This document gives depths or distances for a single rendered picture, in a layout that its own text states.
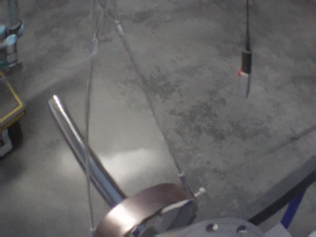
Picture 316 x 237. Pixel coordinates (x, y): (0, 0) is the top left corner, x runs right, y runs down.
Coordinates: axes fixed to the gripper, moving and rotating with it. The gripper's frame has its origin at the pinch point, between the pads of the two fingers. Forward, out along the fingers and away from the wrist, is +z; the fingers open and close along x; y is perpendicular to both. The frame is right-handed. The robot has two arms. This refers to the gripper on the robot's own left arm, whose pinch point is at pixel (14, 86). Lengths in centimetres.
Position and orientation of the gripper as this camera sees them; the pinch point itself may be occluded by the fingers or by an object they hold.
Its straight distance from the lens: 262.2
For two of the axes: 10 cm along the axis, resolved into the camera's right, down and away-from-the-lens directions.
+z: 1.2, 9.2, 3.6
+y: 5.5, 2.4, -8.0
